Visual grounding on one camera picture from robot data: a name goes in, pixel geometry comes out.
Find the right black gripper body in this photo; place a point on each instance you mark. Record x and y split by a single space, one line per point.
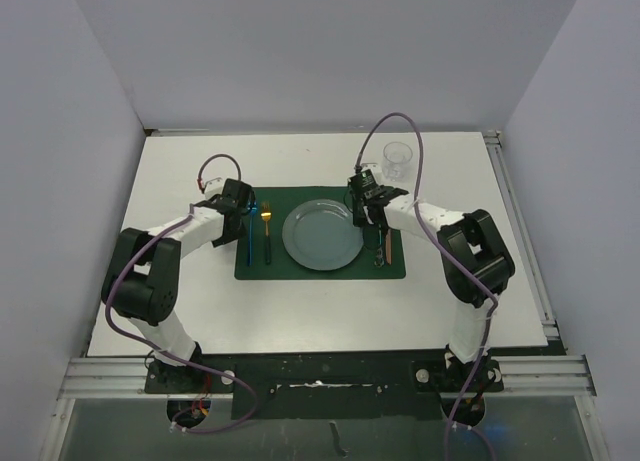
360 218

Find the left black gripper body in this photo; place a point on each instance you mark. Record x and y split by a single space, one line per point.
231 235

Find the blue plastic spoon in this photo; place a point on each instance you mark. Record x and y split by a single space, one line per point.
250 250

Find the gold fork green handle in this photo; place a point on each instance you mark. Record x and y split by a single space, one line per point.
266 216

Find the copper knife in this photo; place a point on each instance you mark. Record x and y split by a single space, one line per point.
387 248

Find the clear plastic cup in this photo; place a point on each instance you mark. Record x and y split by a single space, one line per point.
397 161

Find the teal round plate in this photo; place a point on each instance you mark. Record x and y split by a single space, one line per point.
319 235

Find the gold iridescent spoon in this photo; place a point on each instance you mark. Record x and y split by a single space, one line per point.
380 255

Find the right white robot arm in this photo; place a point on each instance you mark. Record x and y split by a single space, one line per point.
476 263

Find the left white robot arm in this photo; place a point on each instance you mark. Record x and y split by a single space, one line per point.
140 288

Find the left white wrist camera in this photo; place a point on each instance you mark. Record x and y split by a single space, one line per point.
213 186

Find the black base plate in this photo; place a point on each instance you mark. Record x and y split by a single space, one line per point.
330 386

